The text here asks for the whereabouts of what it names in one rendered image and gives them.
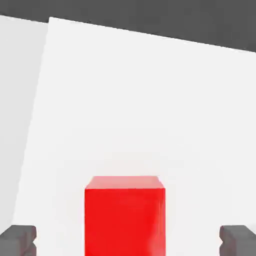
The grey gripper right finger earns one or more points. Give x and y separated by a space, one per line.
239 242

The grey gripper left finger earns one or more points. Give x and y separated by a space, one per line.
17 241

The small red cube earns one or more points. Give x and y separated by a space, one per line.
124 220

